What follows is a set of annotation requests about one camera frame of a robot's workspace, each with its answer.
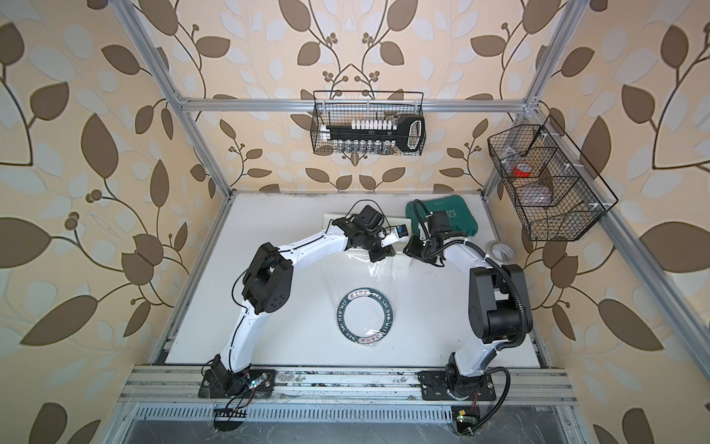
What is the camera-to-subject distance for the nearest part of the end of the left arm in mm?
723

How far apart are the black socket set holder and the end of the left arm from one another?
0.23 m

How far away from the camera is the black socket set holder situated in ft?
2.71
